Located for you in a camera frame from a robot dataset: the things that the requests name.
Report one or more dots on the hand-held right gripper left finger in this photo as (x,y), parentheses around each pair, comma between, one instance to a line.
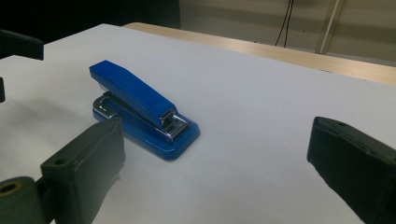
(84,171)

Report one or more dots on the black curtain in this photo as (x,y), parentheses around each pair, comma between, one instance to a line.
(77,15)

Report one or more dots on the white table cover sheet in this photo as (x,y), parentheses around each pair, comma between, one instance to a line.
(249,93)

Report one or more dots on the blue stapler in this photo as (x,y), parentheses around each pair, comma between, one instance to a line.
(134,93)

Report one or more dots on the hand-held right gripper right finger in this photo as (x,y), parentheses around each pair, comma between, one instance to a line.
(358,161)

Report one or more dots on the light wooden vertical strip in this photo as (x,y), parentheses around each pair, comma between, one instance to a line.
(330,25)

